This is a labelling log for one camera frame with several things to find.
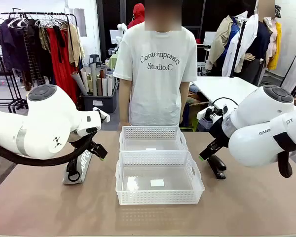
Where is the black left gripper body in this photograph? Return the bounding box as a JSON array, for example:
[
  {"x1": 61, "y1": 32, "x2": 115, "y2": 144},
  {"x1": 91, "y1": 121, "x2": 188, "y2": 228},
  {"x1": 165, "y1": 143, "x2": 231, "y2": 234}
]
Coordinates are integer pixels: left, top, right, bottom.
[{"x1": 69, "y1": 134, "x2": 89, "y2": 151}]

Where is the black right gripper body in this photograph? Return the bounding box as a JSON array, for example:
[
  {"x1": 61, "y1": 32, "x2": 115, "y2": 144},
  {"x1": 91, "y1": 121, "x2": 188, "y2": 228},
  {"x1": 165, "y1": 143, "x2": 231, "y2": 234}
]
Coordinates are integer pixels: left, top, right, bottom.
[{"x1": 208, "y1": 120, "x2": 230, "y2": 149}]

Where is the grey CAMPUS pencil pouch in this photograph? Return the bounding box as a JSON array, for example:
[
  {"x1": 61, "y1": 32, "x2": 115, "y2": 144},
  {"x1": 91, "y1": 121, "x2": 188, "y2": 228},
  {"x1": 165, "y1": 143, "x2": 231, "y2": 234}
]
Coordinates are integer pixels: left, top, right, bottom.
[{"x1": 62, "y1": 149, "x2": 93, "y2": 185}]

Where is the black stapler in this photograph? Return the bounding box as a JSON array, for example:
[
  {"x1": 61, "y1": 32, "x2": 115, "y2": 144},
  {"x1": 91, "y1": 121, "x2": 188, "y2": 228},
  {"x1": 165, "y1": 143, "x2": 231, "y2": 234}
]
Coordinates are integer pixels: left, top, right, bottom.
[{"x1": 206, "y1": 154, "x2": 227, "y2": 180}]

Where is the person's right forearm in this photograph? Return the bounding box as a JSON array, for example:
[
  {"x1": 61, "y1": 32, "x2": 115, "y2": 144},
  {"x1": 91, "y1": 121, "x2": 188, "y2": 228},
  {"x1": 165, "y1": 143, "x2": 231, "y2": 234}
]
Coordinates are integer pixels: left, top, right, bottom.
[{"x1": 119, "y1": 97, "x2": 132, "y2": 123}]

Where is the person's left forearm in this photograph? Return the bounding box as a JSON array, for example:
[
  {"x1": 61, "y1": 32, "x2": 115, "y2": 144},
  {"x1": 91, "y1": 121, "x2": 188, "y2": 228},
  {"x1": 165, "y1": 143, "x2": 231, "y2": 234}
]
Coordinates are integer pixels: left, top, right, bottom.
[{"x1": 179, "y1": 97, "x2": 190, "y2": 123}]

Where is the person's right hand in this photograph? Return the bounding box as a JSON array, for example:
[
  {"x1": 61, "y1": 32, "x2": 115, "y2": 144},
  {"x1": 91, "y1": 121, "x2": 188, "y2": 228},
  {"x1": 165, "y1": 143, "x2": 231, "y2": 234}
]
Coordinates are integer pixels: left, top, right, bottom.
[{"x1": 118, "y1": 120, "x2": 131, "y2": 131}]

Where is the white basket under table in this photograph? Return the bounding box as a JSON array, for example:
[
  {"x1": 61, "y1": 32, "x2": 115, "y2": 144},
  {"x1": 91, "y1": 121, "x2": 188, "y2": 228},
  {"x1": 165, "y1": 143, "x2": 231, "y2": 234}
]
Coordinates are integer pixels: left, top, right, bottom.
[{"x1": 196, "y1": 116, "x2": 213, "y2": 131}]

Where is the cardboard box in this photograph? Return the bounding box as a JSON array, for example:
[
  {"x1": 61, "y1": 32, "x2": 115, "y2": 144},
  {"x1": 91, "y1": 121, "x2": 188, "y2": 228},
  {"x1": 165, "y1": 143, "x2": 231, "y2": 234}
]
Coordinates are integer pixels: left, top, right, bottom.
[{"x1": 188, "y1": 101, "x2": 210, "y2": 128}]

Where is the dark grey storage bin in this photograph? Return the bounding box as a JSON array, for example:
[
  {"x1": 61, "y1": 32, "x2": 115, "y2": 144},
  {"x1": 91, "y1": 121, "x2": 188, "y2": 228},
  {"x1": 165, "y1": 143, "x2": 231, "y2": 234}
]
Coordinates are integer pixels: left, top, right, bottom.
[{"x1": 82, "y1": 92, "x2": 118, "y2": 114}]

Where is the white work table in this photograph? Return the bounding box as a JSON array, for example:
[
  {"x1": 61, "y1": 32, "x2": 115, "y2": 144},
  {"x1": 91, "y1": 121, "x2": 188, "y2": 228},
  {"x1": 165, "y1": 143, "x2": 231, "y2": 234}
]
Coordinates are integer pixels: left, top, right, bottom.
[{"x1": 191, "y1": 76, "x2": 263, "y2": 112}]

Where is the white perforated plastic basket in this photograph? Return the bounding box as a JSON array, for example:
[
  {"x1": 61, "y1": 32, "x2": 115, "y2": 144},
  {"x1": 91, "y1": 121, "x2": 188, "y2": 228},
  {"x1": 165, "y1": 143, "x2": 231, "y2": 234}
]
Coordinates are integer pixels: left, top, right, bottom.
[
  {"x1": 118, "y1": 125, "x2": 190, "y2": 153},
  {"x1": 115, "y1": 150, "x2": 206, "y2": 205}
]

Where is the wide grey paper roll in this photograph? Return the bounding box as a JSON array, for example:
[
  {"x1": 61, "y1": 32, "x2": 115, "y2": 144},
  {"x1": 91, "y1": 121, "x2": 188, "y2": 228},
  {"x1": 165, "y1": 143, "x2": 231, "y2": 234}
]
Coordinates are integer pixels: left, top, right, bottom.
[{"x1": 71, "y1": 71, "x2": 89, "y2": 96}]

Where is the thin white paper roll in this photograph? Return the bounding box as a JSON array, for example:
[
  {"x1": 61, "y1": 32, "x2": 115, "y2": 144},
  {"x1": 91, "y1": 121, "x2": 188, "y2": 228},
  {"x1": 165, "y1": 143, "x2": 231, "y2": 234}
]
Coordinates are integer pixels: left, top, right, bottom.
[{"x1": 80, "y1": 68, "x2": 90, "y2": 93}]

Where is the tall grey paper roll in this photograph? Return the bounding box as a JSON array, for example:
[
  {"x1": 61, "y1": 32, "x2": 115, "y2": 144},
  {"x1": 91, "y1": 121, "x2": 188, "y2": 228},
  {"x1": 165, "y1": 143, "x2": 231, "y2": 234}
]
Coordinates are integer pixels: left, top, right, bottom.
[{"x1": 89, "y1": 63, "x2": 98, "y2": 97}]

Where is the red dress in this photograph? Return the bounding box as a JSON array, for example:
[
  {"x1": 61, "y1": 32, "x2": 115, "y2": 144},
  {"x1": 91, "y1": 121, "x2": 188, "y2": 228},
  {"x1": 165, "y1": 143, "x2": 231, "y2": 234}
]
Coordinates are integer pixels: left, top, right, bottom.
[{"x1": 47, "y1": 26, "x2": 79, "y2": 103}]

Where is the person in white T-shirt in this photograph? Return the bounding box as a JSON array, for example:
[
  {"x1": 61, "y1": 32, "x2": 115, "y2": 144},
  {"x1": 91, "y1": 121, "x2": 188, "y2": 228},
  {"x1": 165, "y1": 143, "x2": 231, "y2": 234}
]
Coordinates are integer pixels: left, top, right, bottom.
[{"x1": 112, "y1": 0, "x2": 198, "y2": 131}]

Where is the dark grey stool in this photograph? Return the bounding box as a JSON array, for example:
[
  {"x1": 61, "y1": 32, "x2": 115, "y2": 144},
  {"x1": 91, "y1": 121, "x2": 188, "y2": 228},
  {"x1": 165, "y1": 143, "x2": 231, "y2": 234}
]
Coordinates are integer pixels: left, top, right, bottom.
[{"x1": 89, "y1": 54, "x2": 101, "y2": 67}]

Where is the light green table cloth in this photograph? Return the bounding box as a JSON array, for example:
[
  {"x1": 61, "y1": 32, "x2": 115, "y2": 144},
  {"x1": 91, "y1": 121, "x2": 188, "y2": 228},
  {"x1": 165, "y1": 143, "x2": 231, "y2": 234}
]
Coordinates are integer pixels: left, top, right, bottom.
[{"x1": 108, "y1": 54, "x2": 119, "y2": 71}]

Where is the brown checked garment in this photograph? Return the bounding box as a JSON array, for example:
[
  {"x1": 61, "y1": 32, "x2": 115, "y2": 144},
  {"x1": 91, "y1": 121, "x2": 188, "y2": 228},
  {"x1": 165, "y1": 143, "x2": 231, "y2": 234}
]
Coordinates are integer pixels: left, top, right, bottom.
[{"x1": 22, "y1": 21, "x2": 47, "y2": 91}]

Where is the black stand pole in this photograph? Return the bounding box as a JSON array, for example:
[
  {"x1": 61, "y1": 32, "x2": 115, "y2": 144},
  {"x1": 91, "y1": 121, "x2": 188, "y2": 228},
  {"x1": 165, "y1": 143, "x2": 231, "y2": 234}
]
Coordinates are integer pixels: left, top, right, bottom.
[{"x1": 230, "y1": 19, "x2": 249, "y2": 79}]

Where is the mannequin with beige coat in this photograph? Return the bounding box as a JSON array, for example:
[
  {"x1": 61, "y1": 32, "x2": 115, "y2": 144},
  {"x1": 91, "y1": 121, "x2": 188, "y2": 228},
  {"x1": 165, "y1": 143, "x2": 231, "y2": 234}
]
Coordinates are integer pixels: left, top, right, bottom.
[{"x1": 204, "y1": 14, "x2": 241, "y2": 72}]

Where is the beige shirt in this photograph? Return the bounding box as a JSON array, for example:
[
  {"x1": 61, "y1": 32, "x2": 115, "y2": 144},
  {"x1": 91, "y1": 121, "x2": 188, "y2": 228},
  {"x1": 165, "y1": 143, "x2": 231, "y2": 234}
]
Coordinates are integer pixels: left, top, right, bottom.
[{"x1": 68, "y1": 23, "x2": 86, "y2": 69}]

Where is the small white board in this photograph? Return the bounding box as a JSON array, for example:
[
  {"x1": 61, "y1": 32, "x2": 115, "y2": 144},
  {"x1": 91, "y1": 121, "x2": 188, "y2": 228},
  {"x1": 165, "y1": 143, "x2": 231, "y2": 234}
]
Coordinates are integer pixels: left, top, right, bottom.
[{"x1": 203, "y1": 31, "x2": 217, "y2": 46}]

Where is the yellow garment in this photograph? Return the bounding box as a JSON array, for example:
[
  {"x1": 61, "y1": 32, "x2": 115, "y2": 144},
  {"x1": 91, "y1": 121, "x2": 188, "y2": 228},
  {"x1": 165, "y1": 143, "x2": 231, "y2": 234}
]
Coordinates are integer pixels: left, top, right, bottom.
[{"x1": 267, "y1": 21, "x2": 283, "y2": 71}]

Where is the pink garment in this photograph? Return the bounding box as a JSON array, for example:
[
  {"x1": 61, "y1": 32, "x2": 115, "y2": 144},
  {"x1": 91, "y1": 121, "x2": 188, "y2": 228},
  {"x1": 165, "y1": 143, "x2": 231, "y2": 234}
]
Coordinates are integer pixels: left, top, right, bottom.
[{"x1": 262, "y1": 17, "x2": 278, "y2": 60}]

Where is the olive patterned garment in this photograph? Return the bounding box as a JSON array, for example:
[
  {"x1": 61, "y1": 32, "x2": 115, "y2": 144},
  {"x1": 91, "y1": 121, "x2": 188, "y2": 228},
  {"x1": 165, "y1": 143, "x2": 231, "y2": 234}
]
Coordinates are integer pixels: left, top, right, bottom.
[{"x1": 38, "y1": 26, "x2": 51, "y2": 54}]

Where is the dark purple jacket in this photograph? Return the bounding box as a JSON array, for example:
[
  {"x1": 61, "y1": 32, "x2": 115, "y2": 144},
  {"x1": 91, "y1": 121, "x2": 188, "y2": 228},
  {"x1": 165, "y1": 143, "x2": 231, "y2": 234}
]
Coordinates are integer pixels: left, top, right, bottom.
[{"x1": 0, "y1": 19, "x2": 24, "y2": 72}]

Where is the small white background robot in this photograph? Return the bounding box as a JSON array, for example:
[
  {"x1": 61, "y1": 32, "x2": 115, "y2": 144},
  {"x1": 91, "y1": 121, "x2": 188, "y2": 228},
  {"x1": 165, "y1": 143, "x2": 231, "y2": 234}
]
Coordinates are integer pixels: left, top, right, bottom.
[{"x1": 117, "y1": 23, "x2": 128, "y2": 46}]

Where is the black metal clothes rack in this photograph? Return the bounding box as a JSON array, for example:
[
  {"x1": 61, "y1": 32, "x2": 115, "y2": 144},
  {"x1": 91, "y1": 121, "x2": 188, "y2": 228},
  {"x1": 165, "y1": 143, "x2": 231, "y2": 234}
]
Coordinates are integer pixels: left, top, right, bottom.
[{"x1": 0, "y1": 8, "x2": 80, "y2": 111}]

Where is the person in red hoodie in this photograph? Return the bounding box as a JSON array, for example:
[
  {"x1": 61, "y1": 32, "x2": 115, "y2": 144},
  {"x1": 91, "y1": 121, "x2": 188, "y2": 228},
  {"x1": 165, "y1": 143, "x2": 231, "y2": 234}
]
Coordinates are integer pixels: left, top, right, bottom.
[{"x1": 127, "y1": 2, "x2": 146, "y2": 29}]

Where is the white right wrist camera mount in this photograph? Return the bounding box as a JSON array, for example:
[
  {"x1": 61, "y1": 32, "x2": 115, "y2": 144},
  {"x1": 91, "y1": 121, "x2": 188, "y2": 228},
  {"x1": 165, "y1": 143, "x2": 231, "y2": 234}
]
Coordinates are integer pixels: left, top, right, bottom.
[{"x1": 196, "y1": 105, "x2": 226, "y2": 123}]

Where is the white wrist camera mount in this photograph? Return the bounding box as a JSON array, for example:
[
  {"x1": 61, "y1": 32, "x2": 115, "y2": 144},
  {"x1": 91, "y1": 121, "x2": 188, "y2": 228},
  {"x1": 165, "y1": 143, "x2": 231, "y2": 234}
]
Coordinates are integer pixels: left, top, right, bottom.
[
  {"x1": 92, "y1": 107, "x2": 111, "y2": 123},
  {"x1": 196, "y1": 105, "x2": 226, "y2": 123}
]

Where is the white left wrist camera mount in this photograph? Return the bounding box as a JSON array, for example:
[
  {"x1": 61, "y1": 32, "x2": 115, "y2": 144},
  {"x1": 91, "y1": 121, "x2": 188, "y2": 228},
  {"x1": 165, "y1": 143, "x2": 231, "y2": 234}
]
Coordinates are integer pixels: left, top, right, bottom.
[{"x1": 92, "y1": 107, "x2": 111, "y2": 123}]

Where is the thin black camera cable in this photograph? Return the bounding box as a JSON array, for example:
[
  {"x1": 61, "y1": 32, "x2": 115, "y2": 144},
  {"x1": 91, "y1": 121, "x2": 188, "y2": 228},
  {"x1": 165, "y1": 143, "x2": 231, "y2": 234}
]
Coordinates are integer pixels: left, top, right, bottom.
[{"x1": 211, "y1": 97, "x2": 239, "y2": 112}]

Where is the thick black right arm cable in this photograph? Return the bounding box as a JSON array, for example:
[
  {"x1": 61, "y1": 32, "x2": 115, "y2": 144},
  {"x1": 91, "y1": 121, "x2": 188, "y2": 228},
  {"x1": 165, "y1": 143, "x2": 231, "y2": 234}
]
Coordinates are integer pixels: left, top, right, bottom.
[{"x1": 273, "y1": 132, "x2": 296, "y2": 178}]

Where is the white wall panel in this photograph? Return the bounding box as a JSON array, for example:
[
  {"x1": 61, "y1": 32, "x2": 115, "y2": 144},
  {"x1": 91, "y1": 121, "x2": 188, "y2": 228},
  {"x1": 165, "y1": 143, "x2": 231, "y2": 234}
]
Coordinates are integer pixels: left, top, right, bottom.
[{"x1": 65, "y1": 7, "x2": 87, "y2": 38}]

